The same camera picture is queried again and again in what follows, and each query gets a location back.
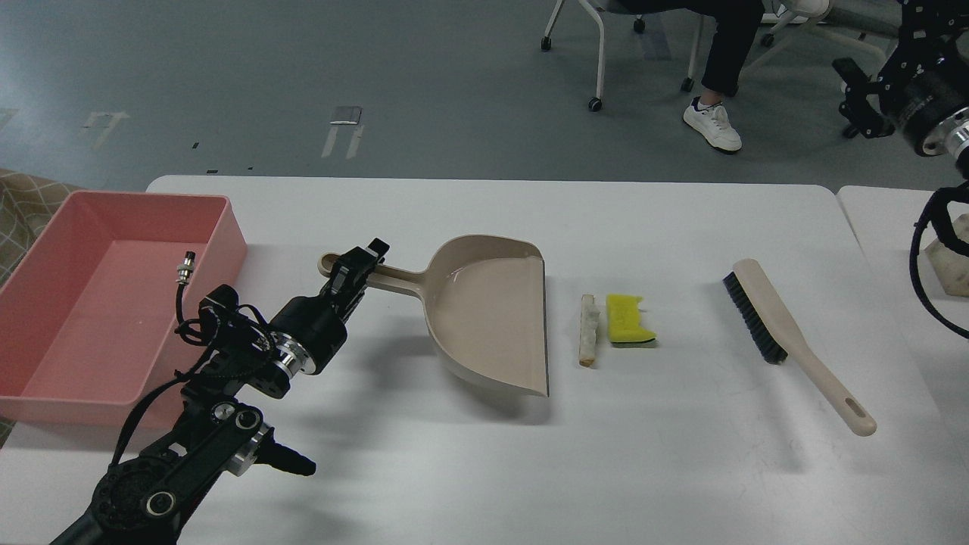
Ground beige hand brush black bristles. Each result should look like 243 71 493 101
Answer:
722 258 877 437

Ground beige stone block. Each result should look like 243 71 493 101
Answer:
924 238 968 299

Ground beige patterned cloth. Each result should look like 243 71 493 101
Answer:
1 169 80 284

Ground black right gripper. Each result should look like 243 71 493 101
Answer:
833 1 968 158

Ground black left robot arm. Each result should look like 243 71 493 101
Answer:
55 239 389 544

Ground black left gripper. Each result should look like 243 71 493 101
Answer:
270 238 390 375

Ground pink plastic bin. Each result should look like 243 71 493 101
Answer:
1 191 247 427

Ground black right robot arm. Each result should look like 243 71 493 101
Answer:
833 1 968 337

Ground beige plastic dustpan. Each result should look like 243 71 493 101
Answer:
318 235 549 397

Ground yellow sponge piece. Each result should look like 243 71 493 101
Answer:
606 293 656 344

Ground seated person leg white shoe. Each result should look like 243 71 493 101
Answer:
621 0 765 154

